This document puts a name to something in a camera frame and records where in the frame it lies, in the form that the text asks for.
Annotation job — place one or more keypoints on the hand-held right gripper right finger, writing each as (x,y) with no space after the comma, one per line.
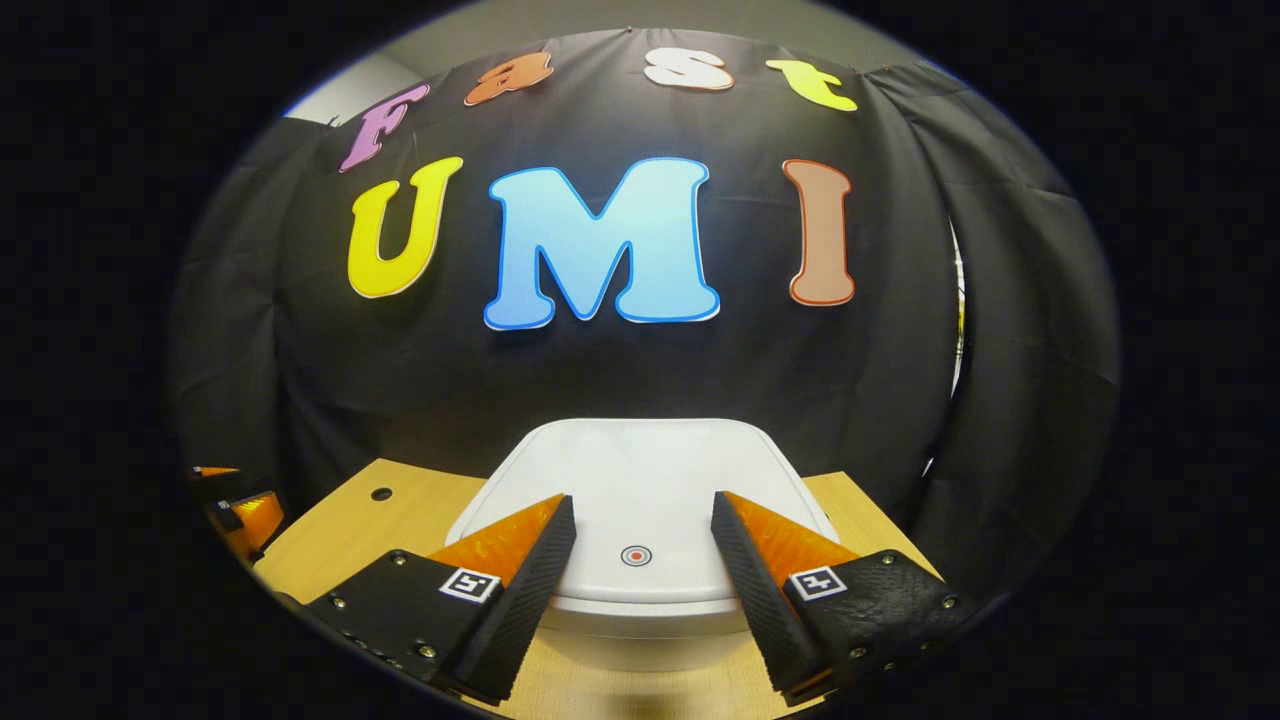
(760,600)

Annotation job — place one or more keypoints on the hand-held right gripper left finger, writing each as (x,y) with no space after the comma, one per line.
(530,600)

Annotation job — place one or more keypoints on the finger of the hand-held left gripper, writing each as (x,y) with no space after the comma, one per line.
(255,515)
(218,475)

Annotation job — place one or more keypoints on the white desktop garbage bin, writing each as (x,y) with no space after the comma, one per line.
(640,480)

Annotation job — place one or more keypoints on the wooden desktop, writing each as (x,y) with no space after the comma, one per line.
(340,540)

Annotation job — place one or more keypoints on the black backdrop cloth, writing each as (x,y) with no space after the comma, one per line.
(800,400)

